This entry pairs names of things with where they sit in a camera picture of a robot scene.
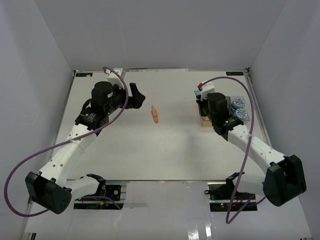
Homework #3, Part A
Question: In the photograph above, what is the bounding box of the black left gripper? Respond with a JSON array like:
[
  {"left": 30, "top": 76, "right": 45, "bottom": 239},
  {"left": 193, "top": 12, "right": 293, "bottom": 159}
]
[{"left": 105, "top": 83, "right": 146, "bottom": 115}]

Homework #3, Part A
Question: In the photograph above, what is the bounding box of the blue-lidded cleaning gel jar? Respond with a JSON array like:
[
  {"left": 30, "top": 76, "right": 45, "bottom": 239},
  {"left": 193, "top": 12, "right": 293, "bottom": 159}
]
[{"left": 231, "top": 97, "right": 246, "bottom": 111}]

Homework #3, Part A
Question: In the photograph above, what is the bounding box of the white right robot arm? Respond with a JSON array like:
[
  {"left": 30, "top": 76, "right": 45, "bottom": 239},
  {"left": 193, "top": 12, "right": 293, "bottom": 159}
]
[{"left": 196, "top": 92, "right": 307, "bottom": 207}]

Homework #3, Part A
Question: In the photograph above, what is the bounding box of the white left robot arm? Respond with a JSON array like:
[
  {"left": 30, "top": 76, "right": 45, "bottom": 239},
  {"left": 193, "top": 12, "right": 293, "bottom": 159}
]
[{"left": 25, "top": 81, "right": 146, "bottom": 215}]

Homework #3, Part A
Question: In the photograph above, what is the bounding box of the amber transparent tray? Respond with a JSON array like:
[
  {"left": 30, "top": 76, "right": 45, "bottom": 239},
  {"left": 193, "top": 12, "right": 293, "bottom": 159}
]
[{"left": 201, "top": 116, "right": 212, "bottom": 127}]

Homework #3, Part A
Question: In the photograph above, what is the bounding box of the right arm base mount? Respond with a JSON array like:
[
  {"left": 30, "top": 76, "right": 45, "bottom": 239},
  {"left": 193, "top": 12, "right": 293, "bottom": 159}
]
[{"left": 204, "top": 183, "right": 258, "bottom": 212}]

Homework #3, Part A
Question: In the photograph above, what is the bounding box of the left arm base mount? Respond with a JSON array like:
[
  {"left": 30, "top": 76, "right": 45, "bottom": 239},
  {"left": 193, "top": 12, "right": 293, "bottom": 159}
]
[{"left": 73, "top": 184, "right": 126, "bottom": 210}]

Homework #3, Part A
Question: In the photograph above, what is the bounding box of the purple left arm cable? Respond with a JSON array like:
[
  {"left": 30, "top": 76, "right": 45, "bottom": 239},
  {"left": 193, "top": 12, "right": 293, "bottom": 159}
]
[{"left": 3, "top": 66, "right": 130, "bottom": 217}]

